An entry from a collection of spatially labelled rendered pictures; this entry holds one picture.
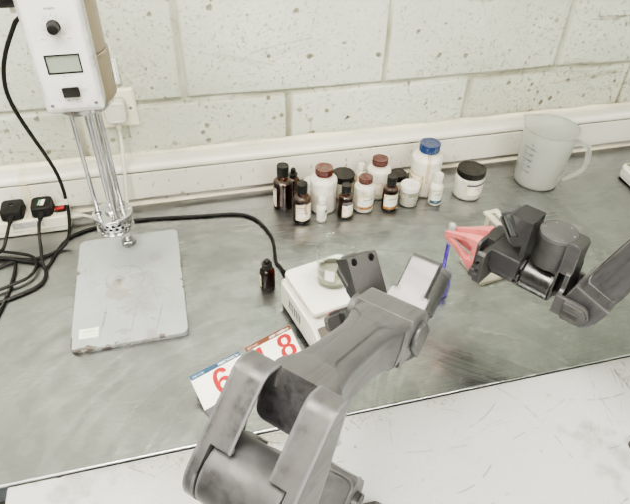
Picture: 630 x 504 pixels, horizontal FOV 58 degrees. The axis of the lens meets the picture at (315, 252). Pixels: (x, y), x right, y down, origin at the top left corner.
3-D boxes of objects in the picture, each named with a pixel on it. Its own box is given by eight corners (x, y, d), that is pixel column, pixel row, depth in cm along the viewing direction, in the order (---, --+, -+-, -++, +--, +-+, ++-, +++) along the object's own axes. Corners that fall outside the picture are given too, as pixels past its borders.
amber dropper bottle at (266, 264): (278, 283, 111) (277, 256, 106) (270, 293, 109) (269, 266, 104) (265, 278, 112) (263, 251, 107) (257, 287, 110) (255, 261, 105)
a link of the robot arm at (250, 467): (322, 452, 72) (227, 422, 43) (368, 479, 70) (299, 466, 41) (298, 500, 71) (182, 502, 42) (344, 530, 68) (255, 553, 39)
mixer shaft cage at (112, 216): (135, 235, 99) (105, 103, 83) (95, 240, 98) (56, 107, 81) (135, 212, 104) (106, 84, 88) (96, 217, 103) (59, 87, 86)
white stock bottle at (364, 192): (348, 204, 132) (351, 173, 126) (366, 199, 133) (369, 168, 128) (359, 216, 128) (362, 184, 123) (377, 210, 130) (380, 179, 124)
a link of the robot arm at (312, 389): (371, 276, 66) (202, 378, 40) (442, 306, 63) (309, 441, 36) (344, 364, 70) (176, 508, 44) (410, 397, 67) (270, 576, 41)
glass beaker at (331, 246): (357, 287, 99) (361, 251, 93) (324, 298, 97) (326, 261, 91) (338, 263, 104) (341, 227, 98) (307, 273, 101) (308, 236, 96)
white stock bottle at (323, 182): (331, 217, 128) (334, 176, 121) (306, 212, 129) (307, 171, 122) (338, 202, 132) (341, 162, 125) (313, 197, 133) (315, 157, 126)
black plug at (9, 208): (22, 225, 116) (19, 217, 115) (-1, 228, 115) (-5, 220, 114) (26, 205, 121) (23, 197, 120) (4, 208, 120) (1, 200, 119)
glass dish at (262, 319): (281, 330, 102) (281, 321, 101) (252, 339, 100) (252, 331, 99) (270, 309, 106) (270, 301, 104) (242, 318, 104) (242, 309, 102)
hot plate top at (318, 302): (374, 296, 98) (375, 293, 97) (313, 319, 94) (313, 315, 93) (341, 255, 106) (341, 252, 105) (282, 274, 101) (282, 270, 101)
